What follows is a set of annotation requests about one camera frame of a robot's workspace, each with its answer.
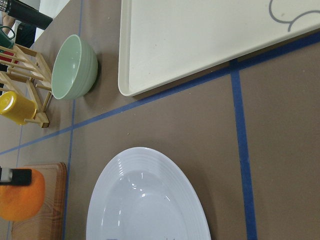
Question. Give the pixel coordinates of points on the yellow mug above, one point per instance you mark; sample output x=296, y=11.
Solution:
x=16, y=107

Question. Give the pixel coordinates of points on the green ceramic bowl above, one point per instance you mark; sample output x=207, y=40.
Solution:
x=75, y=69

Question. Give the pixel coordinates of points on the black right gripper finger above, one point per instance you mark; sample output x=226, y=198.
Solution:
x=15, y=176

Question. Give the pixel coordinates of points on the white round plate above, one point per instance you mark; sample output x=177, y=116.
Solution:
x=141, y=194

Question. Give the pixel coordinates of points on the black water bottle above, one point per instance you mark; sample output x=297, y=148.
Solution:
x=25, y=13

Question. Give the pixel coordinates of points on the dark green mug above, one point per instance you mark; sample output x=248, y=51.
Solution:
x=5, y=40

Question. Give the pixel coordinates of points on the wooden dish rack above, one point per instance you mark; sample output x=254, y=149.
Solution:
x=28, y=67

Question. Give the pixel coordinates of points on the wooden cutting board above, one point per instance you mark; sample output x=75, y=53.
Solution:
x=47, y=224

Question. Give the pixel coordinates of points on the orange fruit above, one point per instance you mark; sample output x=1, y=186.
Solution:
x=18, y=203

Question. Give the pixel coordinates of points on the cream bear tray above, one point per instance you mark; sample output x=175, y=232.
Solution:
x=162, y=41

